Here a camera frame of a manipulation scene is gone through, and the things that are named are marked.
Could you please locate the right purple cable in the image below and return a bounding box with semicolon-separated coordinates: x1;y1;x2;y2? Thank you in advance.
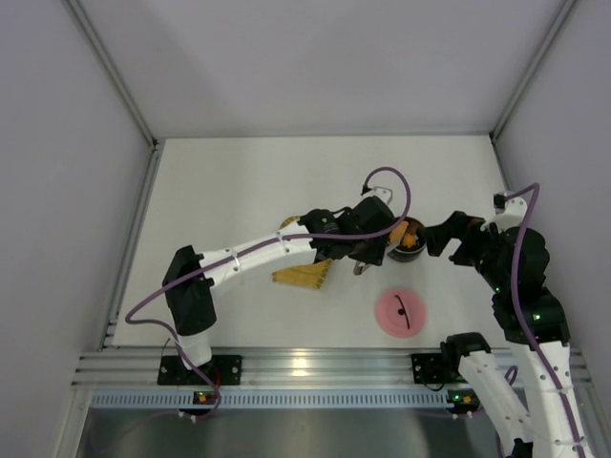
495;182;593;458

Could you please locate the green bamboo tray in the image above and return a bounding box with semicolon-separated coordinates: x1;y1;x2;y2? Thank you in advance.
272;260;333;290

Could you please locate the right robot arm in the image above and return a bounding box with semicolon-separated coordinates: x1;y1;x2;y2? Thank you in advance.
424;211;593;457

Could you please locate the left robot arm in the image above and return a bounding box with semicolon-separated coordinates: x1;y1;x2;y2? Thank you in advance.
162;189;397;370

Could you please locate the black base bracket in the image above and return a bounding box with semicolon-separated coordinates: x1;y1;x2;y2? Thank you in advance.
411;352;461;387
157;355;242;386

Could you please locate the pink round lid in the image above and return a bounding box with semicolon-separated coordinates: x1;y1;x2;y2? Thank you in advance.
374;289;427;339

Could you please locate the right black base bracket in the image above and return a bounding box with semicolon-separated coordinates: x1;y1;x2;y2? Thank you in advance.
411;352;461;387

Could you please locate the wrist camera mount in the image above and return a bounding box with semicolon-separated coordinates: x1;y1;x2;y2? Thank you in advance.
361;185;393;206
480;193;528;233

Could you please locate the slotted cable duct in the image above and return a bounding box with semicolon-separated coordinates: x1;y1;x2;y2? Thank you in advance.
90;388;452;409

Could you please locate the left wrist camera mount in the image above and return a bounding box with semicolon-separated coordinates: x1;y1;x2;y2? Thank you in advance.
361;185;393;206

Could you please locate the steel lunch box bowl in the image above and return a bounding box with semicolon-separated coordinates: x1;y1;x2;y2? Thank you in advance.
387;217;426;262

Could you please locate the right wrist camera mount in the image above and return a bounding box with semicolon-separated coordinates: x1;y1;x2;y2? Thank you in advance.
480;193;528;233

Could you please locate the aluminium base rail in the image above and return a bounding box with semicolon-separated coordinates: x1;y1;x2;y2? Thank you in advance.
71;346;593;388

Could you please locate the left black base bracket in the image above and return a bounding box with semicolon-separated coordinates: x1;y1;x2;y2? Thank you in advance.
157;355;242;386

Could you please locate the orange flower cookie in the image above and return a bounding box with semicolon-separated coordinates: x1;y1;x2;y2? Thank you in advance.
401;232;419;250

